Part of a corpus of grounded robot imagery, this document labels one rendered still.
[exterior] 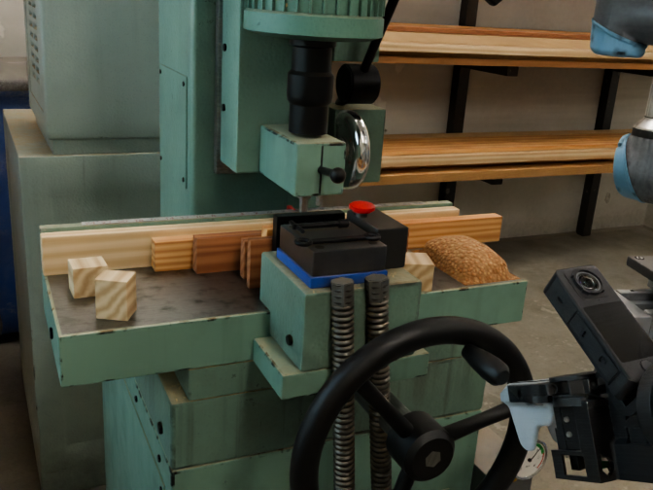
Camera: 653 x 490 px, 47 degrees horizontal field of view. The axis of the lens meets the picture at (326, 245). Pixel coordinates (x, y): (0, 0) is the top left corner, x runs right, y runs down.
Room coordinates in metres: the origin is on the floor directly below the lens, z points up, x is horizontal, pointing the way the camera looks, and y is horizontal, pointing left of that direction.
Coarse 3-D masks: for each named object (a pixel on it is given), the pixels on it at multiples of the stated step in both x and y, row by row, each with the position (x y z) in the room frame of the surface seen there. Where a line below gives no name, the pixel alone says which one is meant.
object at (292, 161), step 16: (272, 128) 1.01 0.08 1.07; (288, 128) 1.02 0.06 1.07; (272, 144) 0.99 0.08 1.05; (288, 144) 0.94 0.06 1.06; (304, 144) 0.92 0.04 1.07; (320, 144) 0.93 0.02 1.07; (336, 144) 0.94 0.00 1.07; (272, 160) 0.99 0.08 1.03; (288, 160) 0.94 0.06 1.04; (304, 160) 0.92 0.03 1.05; (320, 160) 0.93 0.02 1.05; (336, 160) 0.94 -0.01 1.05; (272, 176) 0.99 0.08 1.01; (288, 176) 0.94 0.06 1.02; (304, 176) 0.92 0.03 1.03; (320, 176) 0.93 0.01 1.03; (304, 192) 0.92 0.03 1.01; (320, 192) 0.93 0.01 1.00; (336, 192) 0.94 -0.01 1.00
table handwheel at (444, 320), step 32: (416, 320) 0.67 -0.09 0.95; (448, 320) 0.67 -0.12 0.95; (384, 352) 0.63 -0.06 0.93; (512, 352) 0.70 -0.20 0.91; (352, 384) 0.62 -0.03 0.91; (320, 416) 0.61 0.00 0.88; (384, 416) 0.64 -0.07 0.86; (416, 416) 0.68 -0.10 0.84; (480, 416) 0.70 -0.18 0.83; (320, 448) 0.61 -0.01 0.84; (416, 448) 0.64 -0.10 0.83; (448, 448) 0.66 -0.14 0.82; (512, 448) 0.71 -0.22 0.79; (416, 480) 0.65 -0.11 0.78; (512, 480) 0.71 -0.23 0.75
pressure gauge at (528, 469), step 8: (536, 448) 0.89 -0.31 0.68; (544, 448) 0.89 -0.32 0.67; (528, 456) 0.88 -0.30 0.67; (536, 456) 0.89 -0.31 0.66; (544, 456) 0.90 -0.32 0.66; (528, 464) 0.88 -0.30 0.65; (536, 464) 0.89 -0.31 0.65; (544, 464) 0.89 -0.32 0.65; (520, 472) 0.88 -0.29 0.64; (528, 472) 0.89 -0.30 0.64; (536, 472) 0.89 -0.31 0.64
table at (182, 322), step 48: (48, 288) 0.81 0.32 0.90; (144, 288) 0.83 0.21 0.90; (192, 288) 0.84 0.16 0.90; (240, 288) 0.85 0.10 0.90; (432, 288) 0.89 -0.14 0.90; (480, 288) 0.91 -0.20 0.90; (96, 336) 0.70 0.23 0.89; (144, 336) 0.72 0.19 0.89; (192, 336) 0.74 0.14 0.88; (240, 336) 0.77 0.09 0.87; (288, 384) 0.69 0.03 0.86
